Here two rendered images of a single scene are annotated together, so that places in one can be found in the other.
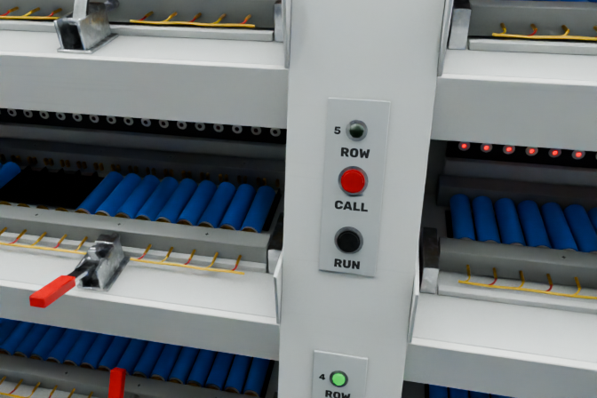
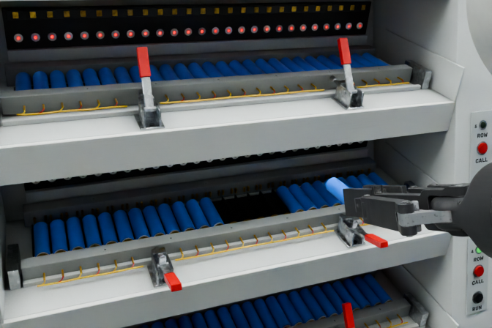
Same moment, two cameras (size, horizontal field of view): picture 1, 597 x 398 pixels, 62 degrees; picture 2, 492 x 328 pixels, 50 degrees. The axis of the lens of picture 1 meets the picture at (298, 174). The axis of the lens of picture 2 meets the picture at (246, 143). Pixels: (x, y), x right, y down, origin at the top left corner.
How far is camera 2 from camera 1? 0.66 m
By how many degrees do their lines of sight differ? 30
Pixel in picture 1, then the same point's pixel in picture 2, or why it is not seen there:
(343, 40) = (475, 86)
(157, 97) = (394, 125)
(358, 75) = (481, 100)
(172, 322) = (400, 250)
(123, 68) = (384, 113)
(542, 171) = not seen: hidden behind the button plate
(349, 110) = (479, 116)
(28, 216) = (284, 220)
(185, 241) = not seen: hidden behind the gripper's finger
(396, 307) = not seen: outside the picture
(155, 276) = (375, 230)
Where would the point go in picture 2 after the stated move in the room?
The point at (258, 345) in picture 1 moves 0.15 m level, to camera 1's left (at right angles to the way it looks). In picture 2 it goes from (438, 248) to (362, 274)
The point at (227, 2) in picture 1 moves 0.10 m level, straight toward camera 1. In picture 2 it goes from (389, 71) to (454, 72)
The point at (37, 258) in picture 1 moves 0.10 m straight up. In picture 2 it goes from (303, 243) to (301, 171)
